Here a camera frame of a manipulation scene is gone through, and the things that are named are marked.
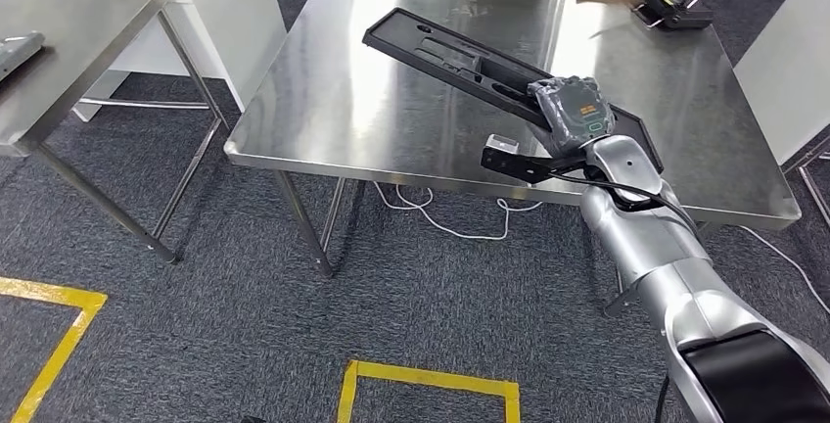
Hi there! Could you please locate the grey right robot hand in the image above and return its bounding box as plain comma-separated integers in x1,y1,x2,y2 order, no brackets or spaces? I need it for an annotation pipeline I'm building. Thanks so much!
527,75,618,159

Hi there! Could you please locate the black plastic car part panel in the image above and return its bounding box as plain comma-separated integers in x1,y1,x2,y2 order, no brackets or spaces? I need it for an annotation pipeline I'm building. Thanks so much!
361,7,666,175

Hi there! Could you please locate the stainless steel workbench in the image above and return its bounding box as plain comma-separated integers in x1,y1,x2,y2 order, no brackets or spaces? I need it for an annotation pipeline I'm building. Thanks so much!
223,0,804,317

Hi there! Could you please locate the black handheld controller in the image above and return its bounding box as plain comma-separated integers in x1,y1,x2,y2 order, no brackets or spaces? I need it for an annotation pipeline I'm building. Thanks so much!
603,0,715,31

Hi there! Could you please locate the white table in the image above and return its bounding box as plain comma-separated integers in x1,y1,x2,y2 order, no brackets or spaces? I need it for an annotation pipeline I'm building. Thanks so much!
72,0,288,124
734,0,830,166

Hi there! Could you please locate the stainless steel table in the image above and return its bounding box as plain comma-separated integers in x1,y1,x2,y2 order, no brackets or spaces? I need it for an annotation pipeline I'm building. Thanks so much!
781,136,830,230
0,0,229,265

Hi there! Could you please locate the yellow floor tape square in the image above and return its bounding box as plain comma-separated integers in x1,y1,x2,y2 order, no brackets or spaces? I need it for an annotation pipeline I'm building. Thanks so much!
0,275,109,423
337,359,522,423

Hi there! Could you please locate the grey flat device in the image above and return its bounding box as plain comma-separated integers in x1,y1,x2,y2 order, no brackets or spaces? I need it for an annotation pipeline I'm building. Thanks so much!
0,31,47,82

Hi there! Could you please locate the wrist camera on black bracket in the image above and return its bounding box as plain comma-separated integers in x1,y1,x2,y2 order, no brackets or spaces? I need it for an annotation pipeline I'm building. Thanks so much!
480,134,585,186

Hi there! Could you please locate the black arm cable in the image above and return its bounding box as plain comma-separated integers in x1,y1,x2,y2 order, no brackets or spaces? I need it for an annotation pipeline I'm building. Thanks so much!
547,169,702,236

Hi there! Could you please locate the white floor cable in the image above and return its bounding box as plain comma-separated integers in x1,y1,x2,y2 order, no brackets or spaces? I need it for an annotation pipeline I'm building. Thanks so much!
372,181,544,242
739,225,830,315

